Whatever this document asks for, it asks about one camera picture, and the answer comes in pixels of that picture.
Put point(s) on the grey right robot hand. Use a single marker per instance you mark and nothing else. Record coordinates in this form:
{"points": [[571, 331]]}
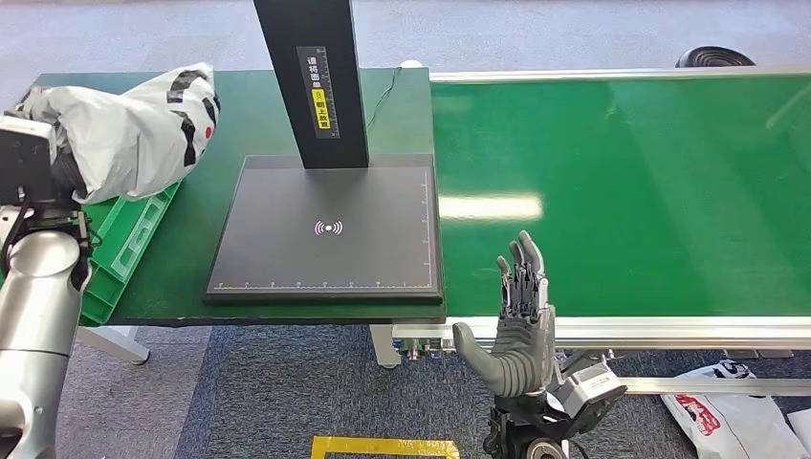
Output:
{"points": [[523, 355]]}

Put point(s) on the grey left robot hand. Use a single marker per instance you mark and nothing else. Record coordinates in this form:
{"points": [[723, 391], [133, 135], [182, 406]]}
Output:
{"points": [[66, 174]]}

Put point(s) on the white red-printed plastic package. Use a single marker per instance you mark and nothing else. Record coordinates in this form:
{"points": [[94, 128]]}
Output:
{"points": [[133, 133]]}

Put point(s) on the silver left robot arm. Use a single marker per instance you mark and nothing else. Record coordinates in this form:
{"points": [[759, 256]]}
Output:
{"points": [[38, 317]]}

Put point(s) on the white red-lettered floor package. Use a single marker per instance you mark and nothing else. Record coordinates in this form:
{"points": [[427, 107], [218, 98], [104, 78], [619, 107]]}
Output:
{"points": [[728, 415]]}

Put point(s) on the black inbound scanner machine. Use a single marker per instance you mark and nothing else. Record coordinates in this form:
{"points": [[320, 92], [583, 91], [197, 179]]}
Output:
{"points": [[329, 253]]}

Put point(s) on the green conveyor belt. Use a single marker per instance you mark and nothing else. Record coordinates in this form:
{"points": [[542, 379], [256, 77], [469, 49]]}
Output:
{"points": [[665, 158]]}

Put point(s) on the plain white floor package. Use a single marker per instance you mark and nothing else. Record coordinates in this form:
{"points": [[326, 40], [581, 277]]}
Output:
{"points": [[801, 431]]}

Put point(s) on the green plastic crate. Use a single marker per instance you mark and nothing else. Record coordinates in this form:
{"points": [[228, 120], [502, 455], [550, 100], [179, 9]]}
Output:
{"points": [[120, 253]]}

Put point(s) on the grey upright support leg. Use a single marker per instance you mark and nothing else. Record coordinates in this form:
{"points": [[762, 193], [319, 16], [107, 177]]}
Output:
{"points": [[384, 347]]}

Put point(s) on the yellow floor tape marking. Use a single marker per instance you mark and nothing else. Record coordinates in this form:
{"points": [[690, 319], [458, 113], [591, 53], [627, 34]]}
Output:
{"points": [[380, 446]]}

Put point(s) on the white slanted table leg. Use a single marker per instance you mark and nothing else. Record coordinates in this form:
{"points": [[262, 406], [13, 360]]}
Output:
{"points": [[117, 345]]}

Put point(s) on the small white round knob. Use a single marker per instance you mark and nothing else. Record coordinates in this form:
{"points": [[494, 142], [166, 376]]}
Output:
{"points": [[411, 63]]}

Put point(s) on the black ribbed round object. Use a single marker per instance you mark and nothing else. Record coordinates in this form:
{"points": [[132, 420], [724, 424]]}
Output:
{"points": [[714, 58]]}

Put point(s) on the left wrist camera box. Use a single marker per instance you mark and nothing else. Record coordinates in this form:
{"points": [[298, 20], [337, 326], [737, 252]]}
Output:
{"points": [[25, 161]]}

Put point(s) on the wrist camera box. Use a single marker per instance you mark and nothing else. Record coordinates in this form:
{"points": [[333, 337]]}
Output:
{"points": [[25, 161], [592, 389]]}

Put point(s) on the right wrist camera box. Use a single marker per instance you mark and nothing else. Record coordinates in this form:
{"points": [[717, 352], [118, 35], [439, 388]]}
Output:
{"points": [[592, 389]]}

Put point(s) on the aluminium conveyor frame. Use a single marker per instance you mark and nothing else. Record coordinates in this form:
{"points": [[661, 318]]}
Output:
{"points": [[665, 331]]}

